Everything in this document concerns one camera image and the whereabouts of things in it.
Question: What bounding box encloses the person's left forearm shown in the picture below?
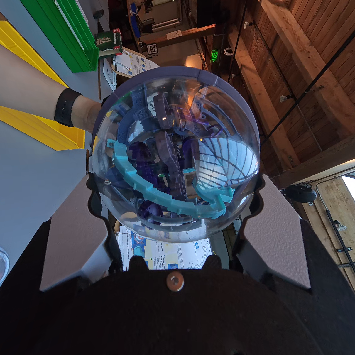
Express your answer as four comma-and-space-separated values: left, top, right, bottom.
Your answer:
0, 44, 68, 124

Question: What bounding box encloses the printed instruction sheet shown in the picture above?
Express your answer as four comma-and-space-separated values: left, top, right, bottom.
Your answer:
116, 225, 213, 271

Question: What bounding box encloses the green and red box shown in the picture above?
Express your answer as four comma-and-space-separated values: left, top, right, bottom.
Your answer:
94, 28, 123, 57

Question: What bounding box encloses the yellow plastic bin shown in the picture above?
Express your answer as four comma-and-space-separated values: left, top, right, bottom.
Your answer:
0, 21, 85, 151

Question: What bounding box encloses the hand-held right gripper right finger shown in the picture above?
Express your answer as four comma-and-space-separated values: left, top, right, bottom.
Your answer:
230, 173, 311, 290

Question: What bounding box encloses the person's left hand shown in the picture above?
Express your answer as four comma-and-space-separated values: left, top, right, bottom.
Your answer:
73, 95, 102, 133

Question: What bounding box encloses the green plastic bin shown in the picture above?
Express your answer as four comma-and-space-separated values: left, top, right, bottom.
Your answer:
21, 0, 99, 74

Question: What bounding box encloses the black wrist watch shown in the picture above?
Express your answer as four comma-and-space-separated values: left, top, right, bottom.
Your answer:
54, 88, 84, 128

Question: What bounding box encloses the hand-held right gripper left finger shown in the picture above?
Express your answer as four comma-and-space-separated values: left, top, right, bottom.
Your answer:
40, 174, 124, 292

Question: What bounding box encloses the clipboard with printed sheet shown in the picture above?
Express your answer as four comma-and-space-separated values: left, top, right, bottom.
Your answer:
112, 47, 161, 79

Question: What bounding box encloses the clear plastic maze ball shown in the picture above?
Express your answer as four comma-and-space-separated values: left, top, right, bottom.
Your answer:
91, 65, 261, 244

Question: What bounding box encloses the black round fixture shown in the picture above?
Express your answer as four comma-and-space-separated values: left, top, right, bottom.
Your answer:
285, 185, 317, 203

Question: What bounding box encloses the wooden storage shelf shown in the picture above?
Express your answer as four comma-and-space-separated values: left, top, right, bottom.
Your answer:
126, 0, 195, 42

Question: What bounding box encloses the white paper sheet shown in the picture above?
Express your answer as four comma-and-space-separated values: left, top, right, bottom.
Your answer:
103, 58, 117, 92

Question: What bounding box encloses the clear glass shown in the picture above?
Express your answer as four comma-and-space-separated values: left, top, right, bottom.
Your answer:
0, 248, 10, 286

